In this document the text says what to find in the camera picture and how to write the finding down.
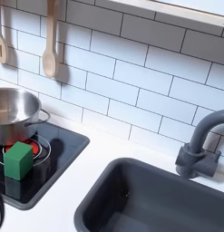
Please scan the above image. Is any green wooden cube block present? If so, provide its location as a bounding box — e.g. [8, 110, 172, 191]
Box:
[3, 140, 34, 181]

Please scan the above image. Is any black toy stove top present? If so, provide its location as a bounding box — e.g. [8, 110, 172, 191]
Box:
[0, 121, 91, 211]

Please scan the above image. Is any wooden spoon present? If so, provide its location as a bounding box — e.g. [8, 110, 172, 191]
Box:
[42, 0, 62, 78]

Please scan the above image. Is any grey toy tap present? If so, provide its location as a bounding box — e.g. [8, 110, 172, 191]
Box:
[174, 109, 224, 179]

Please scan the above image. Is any grey toy sink basin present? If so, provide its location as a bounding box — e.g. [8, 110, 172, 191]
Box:
[73, 157, 224, 232]

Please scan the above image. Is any steel pot with handle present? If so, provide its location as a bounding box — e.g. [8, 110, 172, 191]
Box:
[0, 87, 52, 147]

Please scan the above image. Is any white wall shelf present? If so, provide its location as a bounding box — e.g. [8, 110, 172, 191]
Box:
[107, 0, 224, 29]

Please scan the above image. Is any thin black cable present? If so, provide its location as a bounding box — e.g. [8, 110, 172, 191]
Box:
[0, 188, 6, 232]

